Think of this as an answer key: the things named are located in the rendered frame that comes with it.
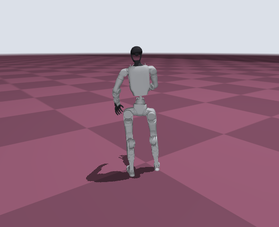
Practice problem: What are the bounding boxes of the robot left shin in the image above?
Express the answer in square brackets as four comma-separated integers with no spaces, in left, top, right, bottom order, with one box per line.
[126,140,135,173]

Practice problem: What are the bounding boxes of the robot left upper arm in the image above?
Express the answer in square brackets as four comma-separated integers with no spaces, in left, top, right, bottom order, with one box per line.
[113,68,128,94]

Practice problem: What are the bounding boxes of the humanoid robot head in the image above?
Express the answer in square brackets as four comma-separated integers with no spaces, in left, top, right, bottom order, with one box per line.
[131,46,142,66]

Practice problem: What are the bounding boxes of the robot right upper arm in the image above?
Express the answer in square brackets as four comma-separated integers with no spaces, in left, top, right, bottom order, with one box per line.
[148,66,158,89]

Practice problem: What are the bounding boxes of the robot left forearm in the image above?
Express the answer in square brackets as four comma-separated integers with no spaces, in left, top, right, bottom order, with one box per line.
[112,92,121,106]

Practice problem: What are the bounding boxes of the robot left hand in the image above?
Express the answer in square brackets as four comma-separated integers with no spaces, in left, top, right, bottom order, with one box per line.
[114,103,124,115]

